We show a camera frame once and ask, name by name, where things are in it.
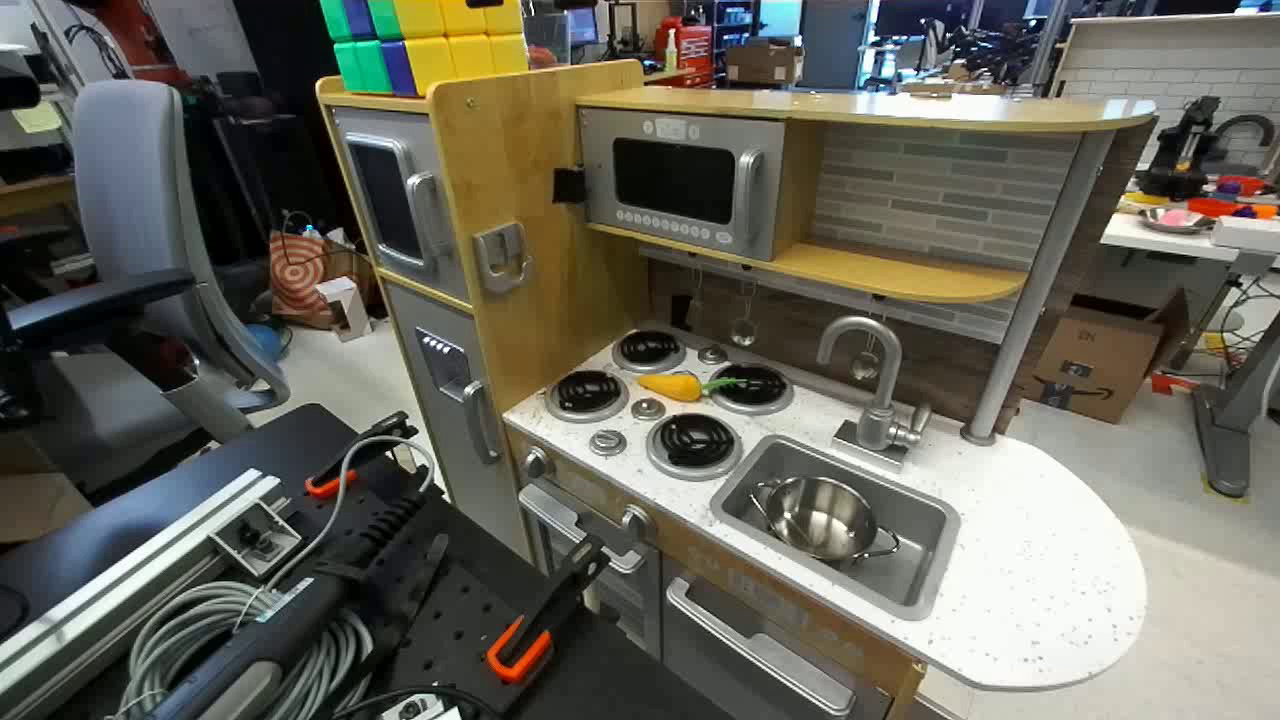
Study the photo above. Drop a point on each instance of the grey toy freezer door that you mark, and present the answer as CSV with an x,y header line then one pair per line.
x,y
385,202

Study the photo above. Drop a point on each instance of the grey toy faucet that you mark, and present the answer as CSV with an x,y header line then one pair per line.
x,y
881,386

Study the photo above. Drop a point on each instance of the hanging toy ladle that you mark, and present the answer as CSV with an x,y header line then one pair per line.
x,y
747,322

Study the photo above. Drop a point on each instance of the stainless steel pot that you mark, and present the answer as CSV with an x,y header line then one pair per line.
x,y
820,518

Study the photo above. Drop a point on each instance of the grey toy wall phone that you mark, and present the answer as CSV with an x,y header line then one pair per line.
x,y
503,259

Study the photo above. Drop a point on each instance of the blue foam block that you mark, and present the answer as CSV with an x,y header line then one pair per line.
x,y
396,67

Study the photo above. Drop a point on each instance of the white work table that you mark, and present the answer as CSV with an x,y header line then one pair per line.
x,y
1175,237

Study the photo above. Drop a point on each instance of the wooden toy kitchen unit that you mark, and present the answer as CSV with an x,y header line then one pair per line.
x,y
532,202

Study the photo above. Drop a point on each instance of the grey toy oven door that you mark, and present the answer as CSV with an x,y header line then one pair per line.
x,y
595,545

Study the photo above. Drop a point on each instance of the green foam block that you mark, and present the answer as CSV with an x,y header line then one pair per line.
x,y
362,67

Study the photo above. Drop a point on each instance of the small brown cardboard box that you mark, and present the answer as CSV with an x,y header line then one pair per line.
x,y
760,62

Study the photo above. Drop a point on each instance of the grey toy dishwasher door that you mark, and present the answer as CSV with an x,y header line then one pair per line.
x,y
747,653

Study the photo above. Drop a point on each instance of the large printed cardboard box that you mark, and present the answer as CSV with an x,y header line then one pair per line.
x,y
1102,362

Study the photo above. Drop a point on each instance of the grey toy microwave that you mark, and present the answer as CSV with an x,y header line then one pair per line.
x,y
680,181

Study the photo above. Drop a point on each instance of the black device on table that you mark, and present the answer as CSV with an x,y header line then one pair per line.
x,y
1195,142

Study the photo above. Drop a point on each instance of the black silver stove burner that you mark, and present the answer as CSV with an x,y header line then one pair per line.
x,y
584,392
695,443
755,386
651,350

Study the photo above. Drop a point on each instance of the grey stove knob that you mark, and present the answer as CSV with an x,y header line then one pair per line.
x,y
712,355
651,411
608,443

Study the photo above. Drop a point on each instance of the grey toy sink basin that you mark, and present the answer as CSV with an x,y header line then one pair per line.
x,y
922,533

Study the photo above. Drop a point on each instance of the orange carrot plush toy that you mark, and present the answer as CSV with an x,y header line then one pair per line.
x,y
675,386

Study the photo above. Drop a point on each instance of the orange patterned bag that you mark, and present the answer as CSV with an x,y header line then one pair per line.
x,y
299,278

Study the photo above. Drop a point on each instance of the grey office chair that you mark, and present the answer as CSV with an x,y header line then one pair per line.
x,y
125,202

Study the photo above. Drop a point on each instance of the orange black bar clamp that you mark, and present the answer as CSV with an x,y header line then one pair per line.
x,y
353,467
532,634

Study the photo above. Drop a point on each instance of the grey toy fridge door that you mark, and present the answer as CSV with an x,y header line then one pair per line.
x,y
446,402

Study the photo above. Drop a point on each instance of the yellow foam block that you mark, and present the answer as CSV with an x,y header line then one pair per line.
x,y
460,16
466,62

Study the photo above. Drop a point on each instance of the aluminium rail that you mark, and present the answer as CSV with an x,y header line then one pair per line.
x,y
135,563

